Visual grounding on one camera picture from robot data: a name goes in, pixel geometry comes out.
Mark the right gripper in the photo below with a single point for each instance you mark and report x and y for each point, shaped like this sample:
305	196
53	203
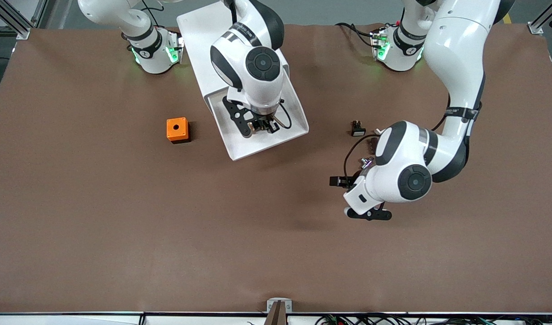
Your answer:
263	123

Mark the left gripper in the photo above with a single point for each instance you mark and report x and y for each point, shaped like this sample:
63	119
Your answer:
353	179

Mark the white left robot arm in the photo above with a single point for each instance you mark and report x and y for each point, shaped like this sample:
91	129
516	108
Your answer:
456	54

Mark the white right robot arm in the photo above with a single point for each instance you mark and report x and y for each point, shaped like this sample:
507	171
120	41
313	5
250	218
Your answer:
258	92

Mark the chrome metal fitting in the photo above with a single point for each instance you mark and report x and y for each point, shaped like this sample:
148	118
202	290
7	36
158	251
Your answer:
365	163

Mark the dark brown cylinder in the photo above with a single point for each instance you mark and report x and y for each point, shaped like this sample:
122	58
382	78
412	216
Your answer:
372	144

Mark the small black clip part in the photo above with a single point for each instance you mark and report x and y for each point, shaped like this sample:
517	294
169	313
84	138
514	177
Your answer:
358	131

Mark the orange box with hole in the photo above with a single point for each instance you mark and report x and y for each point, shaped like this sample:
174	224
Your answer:
176	128

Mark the brown table mat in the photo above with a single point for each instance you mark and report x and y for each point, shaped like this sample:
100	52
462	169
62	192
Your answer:
258	225

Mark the grey metal bracket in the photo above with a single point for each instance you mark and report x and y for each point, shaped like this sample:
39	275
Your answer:
271	303

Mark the aluminium frame profile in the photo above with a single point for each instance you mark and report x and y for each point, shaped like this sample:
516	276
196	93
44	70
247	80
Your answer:
540	25
18	25

